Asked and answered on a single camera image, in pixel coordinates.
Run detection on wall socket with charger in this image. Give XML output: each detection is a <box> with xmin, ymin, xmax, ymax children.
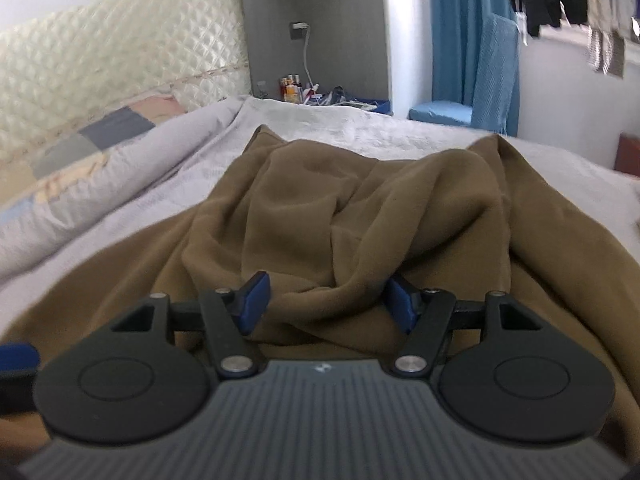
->
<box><xmin>288</xmin><ymin>22</ymin><xmax>309</xmax><ymax>40</ymax></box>

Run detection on brown hoodie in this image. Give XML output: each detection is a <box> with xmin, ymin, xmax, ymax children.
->
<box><xmin>3</xmin><ymin>127</ymin><xmax>639</xmax><ymax>460</ymax></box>

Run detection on blue covered chair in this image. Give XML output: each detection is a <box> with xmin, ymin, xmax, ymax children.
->
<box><xmin>408</xmin><ymin>13</ymin><xmax>520</xmax><ymax>136</ymax></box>

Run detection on white charger cable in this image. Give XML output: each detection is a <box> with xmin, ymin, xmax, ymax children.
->
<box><xmin>301</xmin><ymin>27</ymin><xmax>317</xmax><ymax>90</ymax></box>

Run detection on red storage box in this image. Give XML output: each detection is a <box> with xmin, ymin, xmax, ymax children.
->
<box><xmin>614</xmin><ymin>133</ymin><xmax>640</xmax><ymax>177</ymax></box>

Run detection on striped hanging garment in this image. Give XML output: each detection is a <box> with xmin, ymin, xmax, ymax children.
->
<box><xmin>588</xmin><ymin>28</ymin><xmax>626</xmax><ymax>78</ymax></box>

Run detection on grey white wardrobe cabinet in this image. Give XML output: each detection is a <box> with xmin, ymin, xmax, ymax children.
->
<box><xmin>242</xmin><ymin>0</ymin><xmax>433</xmax><ymax>118</ymax></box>

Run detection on bottles on nightstand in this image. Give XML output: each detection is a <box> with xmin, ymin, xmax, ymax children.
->
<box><xmin>280</xmin><ymin>74</ymin><xmax>322</xmax><ymax>105</ymax></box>

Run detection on patchwork pillow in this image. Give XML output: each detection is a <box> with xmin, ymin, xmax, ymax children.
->
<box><xmin>1</xmin><ymin>93</ymin><xmax>186</xmax><ymax>209</ymax></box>

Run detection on blue curtain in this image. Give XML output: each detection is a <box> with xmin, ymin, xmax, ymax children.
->
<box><xmin>431</xmin><ymin>0</ymin><xmax>515</xmax><ymax>105</ymax></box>

